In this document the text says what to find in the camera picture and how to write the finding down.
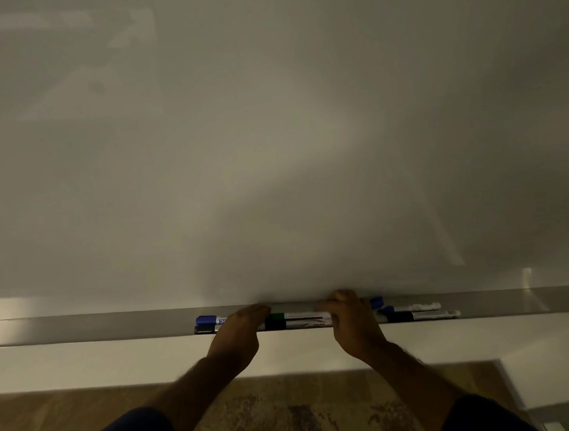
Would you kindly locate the person's right fingers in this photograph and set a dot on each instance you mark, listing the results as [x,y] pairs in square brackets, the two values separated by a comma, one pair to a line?
[339,303]

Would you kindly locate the person's left forearm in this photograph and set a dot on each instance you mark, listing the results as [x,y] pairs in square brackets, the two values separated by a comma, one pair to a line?
[195,392]

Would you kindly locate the person's left hand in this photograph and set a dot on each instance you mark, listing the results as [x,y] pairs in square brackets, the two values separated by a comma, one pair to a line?
[235,338]

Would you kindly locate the blue capped whiteboard marker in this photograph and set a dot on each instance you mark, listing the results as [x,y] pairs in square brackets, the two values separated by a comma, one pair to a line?
[209,320]
[376,302]
[414,307]

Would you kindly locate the person's right forearm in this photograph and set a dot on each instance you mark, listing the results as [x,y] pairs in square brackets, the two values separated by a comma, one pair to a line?
[416,390]

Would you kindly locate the grey metal marker tray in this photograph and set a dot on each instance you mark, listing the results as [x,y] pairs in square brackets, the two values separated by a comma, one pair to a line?
[100,327]

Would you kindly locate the green capped whiteboard marker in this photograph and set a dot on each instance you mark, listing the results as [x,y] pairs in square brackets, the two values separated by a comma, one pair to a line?
[296,320]

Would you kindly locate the person's right hand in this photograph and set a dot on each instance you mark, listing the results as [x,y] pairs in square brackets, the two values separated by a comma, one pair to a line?
[356,328]

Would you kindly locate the black capped whiteboard marker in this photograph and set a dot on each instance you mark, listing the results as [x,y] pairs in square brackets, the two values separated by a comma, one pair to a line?
[422,316]
[204,330]

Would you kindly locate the person's left fingers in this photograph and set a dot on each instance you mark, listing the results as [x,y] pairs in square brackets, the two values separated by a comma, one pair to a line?
[251,314]

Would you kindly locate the white whiteboard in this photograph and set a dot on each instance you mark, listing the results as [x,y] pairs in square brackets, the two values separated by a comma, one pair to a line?
[278,139]

